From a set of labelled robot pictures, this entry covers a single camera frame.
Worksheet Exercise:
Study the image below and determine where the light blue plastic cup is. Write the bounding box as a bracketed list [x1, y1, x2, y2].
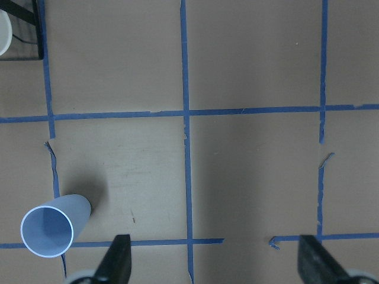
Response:
[20, 194, 91, 258]

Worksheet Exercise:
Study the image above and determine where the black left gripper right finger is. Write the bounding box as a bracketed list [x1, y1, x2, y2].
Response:
[297, 235, 349, 283]

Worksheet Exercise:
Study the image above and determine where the white mug with smiley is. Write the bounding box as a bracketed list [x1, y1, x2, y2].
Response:
[0, 10, 12, 55]

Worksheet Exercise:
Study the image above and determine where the black wire mug rack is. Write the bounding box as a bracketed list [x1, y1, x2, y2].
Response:
[1, 0, 44, 61]

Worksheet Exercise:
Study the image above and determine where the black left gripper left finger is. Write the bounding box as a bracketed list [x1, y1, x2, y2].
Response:
[94, 234, 131, 281]

